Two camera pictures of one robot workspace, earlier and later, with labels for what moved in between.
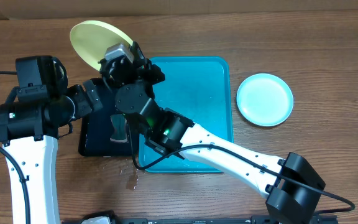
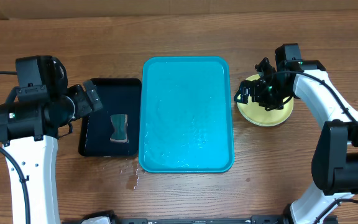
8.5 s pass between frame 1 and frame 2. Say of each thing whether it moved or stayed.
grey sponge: stayed
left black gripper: stayed
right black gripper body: moved
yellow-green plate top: moved
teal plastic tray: stayed
